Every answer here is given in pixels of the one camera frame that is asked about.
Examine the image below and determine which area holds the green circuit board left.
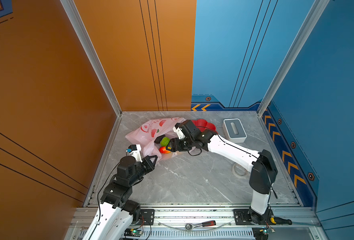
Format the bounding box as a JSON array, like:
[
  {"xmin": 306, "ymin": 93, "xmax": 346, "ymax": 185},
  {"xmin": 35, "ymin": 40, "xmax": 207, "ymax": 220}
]
[{"xmin": 124, "ymin": 229, "xmax": 144, "ymax": 239}]

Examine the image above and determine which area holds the pink plastic bag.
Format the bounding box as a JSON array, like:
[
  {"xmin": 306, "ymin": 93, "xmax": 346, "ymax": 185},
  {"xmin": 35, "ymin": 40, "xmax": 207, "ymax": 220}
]
[{"xmin": 126, "ymin": 118, "xmax": 186, "ymax": 161}]

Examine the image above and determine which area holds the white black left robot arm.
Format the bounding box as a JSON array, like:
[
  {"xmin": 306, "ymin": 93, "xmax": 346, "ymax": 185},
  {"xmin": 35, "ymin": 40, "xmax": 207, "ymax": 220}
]
[{"xmin": 83, "ymin": 155, "xmax": 158, "ymax": 240}]

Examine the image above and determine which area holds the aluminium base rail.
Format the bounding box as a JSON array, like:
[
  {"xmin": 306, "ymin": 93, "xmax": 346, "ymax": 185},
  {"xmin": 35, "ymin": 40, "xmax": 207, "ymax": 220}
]
[{"xmin": 65, "ymin": 204, "xmax": 326, "ymax": 240}]

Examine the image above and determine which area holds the dark avocado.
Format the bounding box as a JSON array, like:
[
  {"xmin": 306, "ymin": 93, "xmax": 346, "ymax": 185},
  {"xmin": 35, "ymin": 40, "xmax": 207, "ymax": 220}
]
[{"xmin": 154, "ymin": 135, "xmax": 165, "ymax": 144}]

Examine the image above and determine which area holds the white tape roll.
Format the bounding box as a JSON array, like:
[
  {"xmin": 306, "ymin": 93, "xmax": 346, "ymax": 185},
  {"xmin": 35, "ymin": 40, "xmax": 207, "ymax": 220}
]
[{"xmin": 232, "ymin": 164, "xmax": 249, "ymax": 179}]

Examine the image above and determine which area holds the white grey tissue box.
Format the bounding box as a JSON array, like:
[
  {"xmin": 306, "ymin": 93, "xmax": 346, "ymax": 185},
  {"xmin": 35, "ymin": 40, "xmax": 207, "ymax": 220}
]
[{"xmin": 223, "ymin": 119, "xmax": 247, "ymax": 144}]

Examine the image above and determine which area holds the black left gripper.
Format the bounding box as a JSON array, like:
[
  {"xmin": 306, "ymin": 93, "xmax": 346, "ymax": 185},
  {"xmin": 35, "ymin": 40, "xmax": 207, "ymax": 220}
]
[{"xmin": 128, "ymin": 154, "xmax": 158, "ymax": 188}]

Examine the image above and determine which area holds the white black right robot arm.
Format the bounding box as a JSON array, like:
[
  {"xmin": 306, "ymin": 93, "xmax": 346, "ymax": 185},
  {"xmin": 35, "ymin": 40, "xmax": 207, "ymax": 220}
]
[{"xmin": 166, "ymin": 129, "xmax": 281, "ymax": 225}]

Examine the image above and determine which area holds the aluminium corner post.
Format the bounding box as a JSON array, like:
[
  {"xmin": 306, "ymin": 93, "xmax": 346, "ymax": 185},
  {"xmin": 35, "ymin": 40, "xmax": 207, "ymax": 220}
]
[
  {"xmin": 257, "ymin": 0, "xmax": 330, "ymax": 117},
  {"xmin": 59, "ymin": 0, "xmax": 123, "ymax": 117}
]

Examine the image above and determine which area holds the red flower-shaped bowl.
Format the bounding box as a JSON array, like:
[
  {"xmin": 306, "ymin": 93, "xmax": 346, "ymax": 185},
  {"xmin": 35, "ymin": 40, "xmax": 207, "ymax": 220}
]
[{"xmin": 192, "ymin": 119, "xmax": 218, "ymax": 134}]

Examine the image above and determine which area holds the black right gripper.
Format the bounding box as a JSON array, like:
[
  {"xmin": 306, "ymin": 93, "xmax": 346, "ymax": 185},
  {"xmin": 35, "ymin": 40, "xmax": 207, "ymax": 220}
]
[{"xmin": 164, "ymin": 136, "xmax": 195, "ymax": 152}]

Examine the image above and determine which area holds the aluminium corner post right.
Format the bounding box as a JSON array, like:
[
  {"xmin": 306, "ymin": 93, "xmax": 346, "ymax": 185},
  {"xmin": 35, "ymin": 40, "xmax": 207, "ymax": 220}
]
[{"xmin": 257, "ymin": 0, "xmax": 330, "ymax": 117}]

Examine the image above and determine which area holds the red handled ratchet wrench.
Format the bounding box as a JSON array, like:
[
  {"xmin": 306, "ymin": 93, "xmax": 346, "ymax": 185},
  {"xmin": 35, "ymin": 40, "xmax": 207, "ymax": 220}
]
[{"xmin": 185, "ymin": 221, "xmax": 216, "ymax": 231}]

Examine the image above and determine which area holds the yellow black screwdriver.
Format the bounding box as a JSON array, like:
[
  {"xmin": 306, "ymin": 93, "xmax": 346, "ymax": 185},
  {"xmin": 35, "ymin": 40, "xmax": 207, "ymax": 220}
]
[{"xmin": 270, "ymin": 217, "xmax": 293, "ymax": 225}]

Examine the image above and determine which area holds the red yellow mango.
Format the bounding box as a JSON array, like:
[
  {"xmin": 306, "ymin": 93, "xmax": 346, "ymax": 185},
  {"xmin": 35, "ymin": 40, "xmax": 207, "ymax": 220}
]
[{"xmin": 159, "ymin": 147, "xmax": 171, "ymax": 154}]

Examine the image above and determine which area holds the green bumpy fruit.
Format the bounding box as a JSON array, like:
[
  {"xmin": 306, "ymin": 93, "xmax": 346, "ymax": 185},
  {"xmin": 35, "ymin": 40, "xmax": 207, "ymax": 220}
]
[{"xmin": 160, "ymin": 137, "xmax": 171, "ymax": 147}]

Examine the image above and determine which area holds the circuit board right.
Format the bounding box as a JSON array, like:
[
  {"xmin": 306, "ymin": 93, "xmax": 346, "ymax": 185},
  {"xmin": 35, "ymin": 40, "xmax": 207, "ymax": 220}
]
[{"xmin": 252, "ymin": 228, "xmax": 276, "ymax": 240}]

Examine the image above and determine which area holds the aluminium corner post left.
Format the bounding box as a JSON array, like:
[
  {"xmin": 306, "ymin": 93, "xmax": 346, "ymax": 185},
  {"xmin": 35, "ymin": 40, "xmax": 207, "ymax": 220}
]
[{"xmin": 59, "ymin": 0, "xmax": 123, "ymax": 117}]

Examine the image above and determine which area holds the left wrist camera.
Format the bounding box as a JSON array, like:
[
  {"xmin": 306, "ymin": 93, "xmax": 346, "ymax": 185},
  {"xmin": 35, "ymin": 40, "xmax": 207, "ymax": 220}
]
[{"xmin": 126, "ymin": 145, "xmax": 142, "ymax": 162}]

